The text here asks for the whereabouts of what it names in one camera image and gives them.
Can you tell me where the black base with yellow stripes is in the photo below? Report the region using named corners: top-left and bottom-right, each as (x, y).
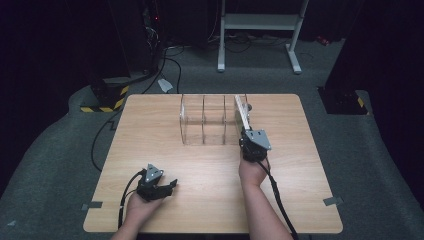
top-left (317, 86), bottom-right (370, 116)
top-left (79, 78), bottom-right (130, 114)

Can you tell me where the white metal stand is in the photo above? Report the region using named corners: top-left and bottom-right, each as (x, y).
top-left (217, 0), bottom-right (310, 75)

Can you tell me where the long black floor cable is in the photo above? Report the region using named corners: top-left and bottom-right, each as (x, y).
top-left (90, 109), bottom-right (124, 173)

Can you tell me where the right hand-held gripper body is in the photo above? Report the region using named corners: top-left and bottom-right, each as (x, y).
top-left (238, 129), bottom-right (272, 164)

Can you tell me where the grey tape strip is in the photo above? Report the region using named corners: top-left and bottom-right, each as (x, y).
top-left (322, 196), bottom-right (344, 207)
top-left (81, 201), bottom-right (104, 212)

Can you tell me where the left hand-held gripper black cable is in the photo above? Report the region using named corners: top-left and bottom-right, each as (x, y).
top-left (117, 168), bottom-right (148, 231)

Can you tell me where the person's left hand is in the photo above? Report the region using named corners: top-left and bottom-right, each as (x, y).
top-left (124, 191), bottom-right (165, 224)

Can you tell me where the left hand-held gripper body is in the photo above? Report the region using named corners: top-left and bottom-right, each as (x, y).
top-left (136, 163), bottom-right (168, 202)

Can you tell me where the person's right hand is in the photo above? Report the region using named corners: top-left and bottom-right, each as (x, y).
top-left (238, 155), bottom-right (271, 188)

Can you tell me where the small red object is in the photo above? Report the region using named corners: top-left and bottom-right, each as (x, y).
top-left (315, 34), bottom-right (331, 47)

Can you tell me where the dark computer tower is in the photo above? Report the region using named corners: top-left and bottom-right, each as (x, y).
top-left (139, 0), bottom-right (168, 75)

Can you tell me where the hand-held gripper black cable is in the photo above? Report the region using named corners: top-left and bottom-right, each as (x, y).
top-left (257, 159), bottom-right (300, 240)
top-left (117, 168), bottom-right (148, 231)

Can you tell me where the right hand-held gripper black cable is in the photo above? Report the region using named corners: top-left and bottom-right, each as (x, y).
top-left (257, 159), bottom-right (300, 240)

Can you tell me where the black floor cable loop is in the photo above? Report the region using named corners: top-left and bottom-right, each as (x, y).
top-left (141, 46), bottom-right (185, 95)

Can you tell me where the clear acrylic divider rack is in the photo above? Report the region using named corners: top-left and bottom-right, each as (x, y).
top-left (179, 93), bottom-right (251, 146)

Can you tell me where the picture book with green leaf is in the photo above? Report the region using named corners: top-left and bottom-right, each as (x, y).
top-left (234, 94), bottom-right (252, 132)

